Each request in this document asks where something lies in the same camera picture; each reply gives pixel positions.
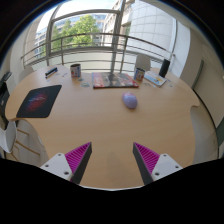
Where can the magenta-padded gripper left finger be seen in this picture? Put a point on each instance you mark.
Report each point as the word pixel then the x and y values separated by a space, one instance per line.
pixel 77 156

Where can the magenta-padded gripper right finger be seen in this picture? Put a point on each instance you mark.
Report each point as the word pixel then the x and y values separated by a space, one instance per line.
pixel 148 157

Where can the pink and lilac computer mouse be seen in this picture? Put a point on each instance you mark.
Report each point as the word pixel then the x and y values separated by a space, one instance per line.
pixel 129 100

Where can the black mouse pad, swirl print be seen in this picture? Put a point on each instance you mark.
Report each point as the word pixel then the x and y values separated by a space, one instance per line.
pixel 39 101

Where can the white chair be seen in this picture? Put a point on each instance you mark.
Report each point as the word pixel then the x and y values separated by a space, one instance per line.
pixel 25 72
pixel 8 136
pixel 143 62

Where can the small sticker card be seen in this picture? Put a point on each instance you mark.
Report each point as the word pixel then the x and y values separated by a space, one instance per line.
pixel 81 79
pixel 64 74
pixel 85 84

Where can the red and black magazine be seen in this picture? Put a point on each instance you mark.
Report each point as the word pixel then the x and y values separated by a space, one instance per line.
pixel 114 80

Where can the blue and white marker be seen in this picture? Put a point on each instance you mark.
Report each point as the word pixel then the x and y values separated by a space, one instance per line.
pixel 51 74

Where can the black whiteboard eraser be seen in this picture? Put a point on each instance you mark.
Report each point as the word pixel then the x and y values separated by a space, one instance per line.
pixel 51 70

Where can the black upright cylinder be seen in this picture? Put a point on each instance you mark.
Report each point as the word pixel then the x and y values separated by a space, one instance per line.
pixel 164 68

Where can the black and white office printer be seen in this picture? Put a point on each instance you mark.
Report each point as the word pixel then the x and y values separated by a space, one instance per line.
pixel 4 95

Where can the metal balcony railing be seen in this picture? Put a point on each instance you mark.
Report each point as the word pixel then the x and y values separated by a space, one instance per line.
pixel 100 45

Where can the green tree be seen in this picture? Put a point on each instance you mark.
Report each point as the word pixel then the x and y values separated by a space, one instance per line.
pixel 78 31

